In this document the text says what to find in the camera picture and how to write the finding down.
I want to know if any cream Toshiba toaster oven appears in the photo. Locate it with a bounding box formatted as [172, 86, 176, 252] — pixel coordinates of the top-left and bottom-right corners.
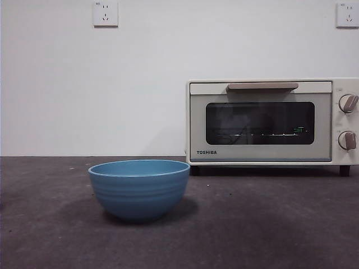
[185, 77, 359, 177]

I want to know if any blue ribbed bowl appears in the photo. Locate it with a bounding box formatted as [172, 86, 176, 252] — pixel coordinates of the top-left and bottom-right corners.
[88, 160, 191, 224]

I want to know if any wire oven rack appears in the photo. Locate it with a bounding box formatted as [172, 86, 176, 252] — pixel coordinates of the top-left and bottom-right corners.
[213, 131, 309, 141]

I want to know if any white wall socket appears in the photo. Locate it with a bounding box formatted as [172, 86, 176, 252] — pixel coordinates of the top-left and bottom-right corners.
[93, 0, 119, 28]
[335, 2, 359, 29]

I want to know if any cream oven knob, upright pointer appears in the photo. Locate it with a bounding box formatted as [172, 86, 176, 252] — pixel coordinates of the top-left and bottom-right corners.
[337, 131, 357, 149]

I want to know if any glass oven door with handle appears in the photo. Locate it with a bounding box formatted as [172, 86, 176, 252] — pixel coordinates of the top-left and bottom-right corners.
[189, 81, 333, 163]

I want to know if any cream oven knob, slanted pointer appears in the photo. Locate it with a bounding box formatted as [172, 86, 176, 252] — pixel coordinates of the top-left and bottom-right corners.
[338, 94, 359, 114]

